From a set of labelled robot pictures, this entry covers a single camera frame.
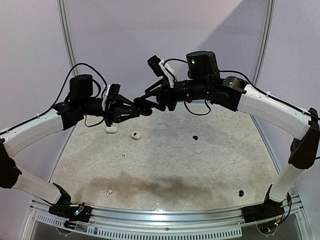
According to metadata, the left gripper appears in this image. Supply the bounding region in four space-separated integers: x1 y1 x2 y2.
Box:
80 94 141 127

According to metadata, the black charging case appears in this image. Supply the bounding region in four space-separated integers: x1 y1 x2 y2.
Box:
132 97 153 117

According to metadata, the white oval charging case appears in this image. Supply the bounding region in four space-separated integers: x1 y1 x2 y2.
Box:
105 126 118 134

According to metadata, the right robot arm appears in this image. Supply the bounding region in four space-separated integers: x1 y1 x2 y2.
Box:
134 50 320 218

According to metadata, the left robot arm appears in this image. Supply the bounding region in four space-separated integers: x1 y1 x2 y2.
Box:
0 74 152 217

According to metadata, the white open charging case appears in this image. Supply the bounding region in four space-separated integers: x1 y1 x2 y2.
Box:
130 131 142 140

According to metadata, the white stem earbud lower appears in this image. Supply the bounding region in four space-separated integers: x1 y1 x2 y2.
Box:
106 189 113 196

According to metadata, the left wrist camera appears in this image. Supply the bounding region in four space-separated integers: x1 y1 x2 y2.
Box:
101 83 121 111

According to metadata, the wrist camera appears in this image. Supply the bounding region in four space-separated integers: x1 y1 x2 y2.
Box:
147 55 177 89
101 83 121 111

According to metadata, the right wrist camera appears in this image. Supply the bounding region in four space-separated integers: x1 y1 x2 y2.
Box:
147 55 177 89

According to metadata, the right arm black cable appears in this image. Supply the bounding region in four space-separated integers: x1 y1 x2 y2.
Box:
164 58 320 161

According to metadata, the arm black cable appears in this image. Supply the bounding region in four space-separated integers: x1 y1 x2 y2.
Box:
164 58 320 161
0 62 108 136

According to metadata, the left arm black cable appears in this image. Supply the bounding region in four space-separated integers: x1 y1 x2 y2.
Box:
0 62 108 136

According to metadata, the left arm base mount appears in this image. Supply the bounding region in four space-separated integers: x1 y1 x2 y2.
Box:
48 202 93 223

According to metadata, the left aluminium corner post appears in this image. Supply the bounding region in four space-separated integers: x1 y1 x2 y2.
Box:
57 0 77 67

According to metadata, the aluminium corner post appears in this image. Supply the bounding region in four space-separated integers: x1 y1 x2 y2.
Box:
251 0 275 87
57 0 77 67

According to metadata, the right aluminium corner post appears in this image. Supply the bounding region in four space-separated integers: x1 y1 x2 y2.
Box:
251 0 275 87

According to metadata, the aluminium front rail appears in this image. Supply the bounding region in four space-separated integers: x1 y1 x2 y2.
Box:
21 194 313 240

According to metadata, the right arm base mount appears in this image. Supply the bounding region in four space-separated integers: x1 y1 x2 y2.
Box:
241 198 285 223

